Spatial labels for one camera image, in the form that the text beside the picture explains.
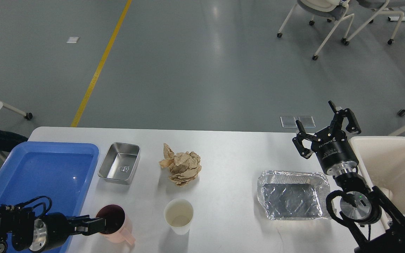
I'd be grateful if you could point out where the white plastic bin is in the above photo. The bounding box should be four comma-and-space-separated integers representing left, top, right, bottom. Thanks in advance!
349, 136, 405, 215

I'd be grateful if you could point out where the white chair right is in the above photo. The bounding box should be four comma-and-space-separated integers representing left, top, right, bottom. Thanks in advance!
341, 0, 405, 45

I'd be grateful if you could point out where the blue plastic tray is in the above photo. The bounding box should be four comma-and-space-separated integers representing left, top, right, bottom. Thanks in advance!
0, 141, 99, 216

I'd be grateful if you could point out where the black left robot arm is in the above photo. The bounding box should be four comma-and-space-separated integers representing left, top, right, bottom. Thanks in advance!
0, 196, 107, 253

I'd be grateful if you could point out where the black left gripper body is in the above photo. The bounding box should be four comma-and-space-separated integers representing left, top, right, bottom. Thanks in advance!
29, 212, 72, 253

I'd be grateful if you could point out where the pink plastic mug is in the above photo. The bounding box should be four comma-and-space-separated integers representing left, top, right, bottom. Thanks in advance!
95, 205, 135, 246

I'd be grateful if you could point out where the aluminium foil tray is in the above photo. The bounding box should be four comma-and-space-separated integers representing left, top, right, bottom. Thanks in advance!
257, 171, 331, 221

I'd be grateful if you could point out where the crumpled brown paper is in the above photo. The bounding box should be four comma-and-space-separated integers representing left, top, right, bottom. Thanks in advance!
159, 143, 201, 187

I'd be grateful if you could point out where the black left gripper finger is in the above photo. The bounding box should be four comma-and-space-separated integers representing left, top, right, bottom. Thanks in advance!
71, 225, 105, 236
69, 217, 106, 226

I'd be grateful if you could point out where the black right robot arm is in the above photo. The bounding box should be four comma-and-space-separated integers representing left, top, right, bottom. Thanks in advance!
292, 101, 405, 253

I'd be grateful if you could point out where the white paper cup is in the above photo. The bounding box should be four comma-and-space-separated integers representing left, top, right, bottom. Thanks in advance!
163, 199, 194, 235

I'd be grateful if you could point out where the stainless steel rectangular tin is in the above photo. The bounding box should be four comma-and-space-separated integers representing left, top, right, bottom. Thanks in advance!
98, 142, 140, 185

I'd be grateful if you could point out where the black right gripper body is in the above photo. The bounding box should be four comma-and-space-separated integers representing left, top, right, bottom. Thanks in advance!
314, 128, 359, 175

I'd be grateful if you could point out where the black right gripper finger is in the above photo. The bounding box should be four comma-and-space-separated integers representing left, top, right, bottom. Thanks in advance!
292, 120, 320, 159
328, 101, 362, 137

